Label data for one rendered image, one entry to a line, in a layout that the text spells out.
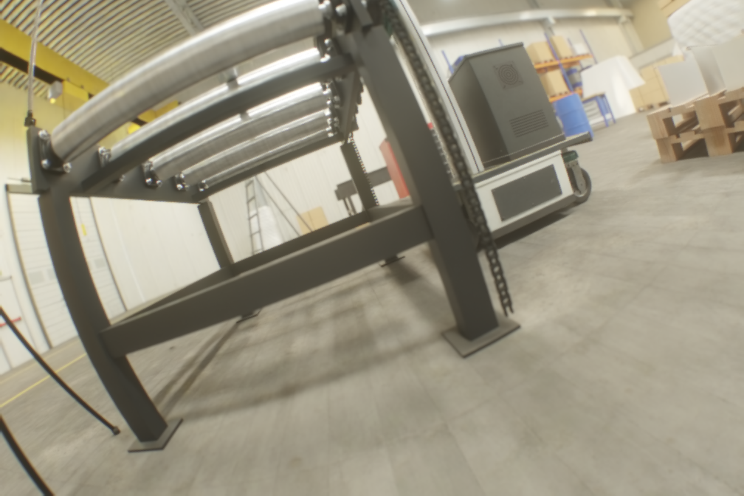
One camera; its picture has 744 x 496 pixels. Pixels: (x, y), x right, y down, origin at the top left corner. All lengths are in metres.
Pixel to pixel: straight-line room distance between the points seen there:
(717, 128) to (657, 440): 1.59
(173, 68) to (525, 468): 0.96
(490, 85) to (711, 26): 2.64
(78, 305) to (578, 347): 1.13
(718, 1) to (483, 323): 3.28
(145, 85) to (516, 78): 1.42
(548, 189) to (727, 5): 2.63
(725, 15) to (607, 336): 3.12
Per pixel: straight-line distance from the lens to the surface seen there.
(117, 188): 1.28
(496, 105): 1.46
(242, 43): 0.76
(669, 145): 2.01
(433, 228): 0.65
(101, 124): 0.89
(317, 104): 1.29
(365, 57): 0.70
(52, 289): 11.04
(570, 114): 6.33
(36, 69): 8.78
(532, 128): 1.52
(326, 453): 0.62
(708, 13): 3.57
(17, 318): 10.00
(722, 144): 1.88
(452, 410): 0.59
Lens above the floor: 0.39
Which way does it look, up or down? 3 degrees down
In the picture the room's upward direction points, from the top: 22 degrees counter-clockwise
